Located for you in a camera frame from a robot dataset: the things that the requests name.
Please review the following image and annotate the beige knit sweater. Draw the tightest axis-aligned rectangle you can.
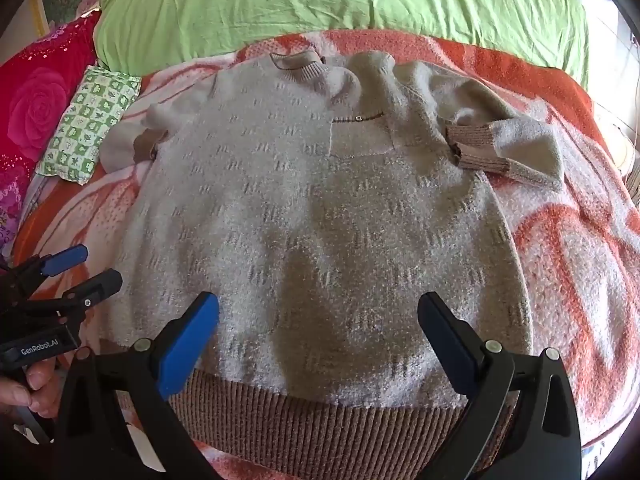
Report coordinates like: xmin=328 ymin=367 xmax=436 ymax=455
xmin=101 ymin=50 xmax=564 ymax=466

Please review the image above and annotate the person's left hand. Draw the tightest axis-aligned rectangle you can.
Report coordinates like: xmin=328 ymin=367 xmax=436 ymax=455
xmin=0 ymin=360 xmax=61 ymax=418

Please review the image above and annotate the orange and white blanket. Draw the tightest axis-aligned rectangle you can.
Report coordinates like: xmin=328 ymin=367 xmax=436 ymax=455
xmin=12 ymin=29 xmax=640 ymax=480

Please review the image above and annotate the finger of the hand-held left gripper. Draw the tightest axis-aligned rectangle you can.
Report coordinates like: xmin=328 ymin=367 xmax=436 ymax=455
xmin=30 ymin=268 xmax=124 ymax=318
xmin=14 ymin=244 xmax=90 ymax=291

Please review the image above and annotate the green patterned small pillow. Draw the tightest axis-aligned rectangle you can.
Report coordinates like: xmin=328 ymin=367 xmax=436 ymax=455
xmin=35 ymin=65 xmax=142 ymax=183

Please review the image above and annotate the green quilt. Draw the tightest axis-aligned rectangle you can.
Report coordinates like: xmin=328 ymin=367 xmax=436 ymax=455
xmin=94 ymin=0 xmax=590 ymax=92

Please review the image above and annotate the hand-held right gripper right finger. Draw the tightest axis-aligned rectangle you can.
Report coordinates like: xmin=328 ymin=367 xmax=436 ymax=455
xmin=417 ymin=291 xmax=584 ymax=480

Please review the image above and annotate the red floral pillow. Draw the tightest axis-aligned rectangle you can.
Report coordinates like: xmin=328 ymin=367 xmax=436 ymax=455
xmin=0 ymin=10 xmax=103 ymax=261

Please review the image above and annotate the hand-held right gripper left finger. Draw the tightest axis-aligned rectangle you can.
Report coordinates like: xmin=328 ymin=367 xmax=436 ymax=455
xmin=54 ymin=291 xmax=221 ymax=480

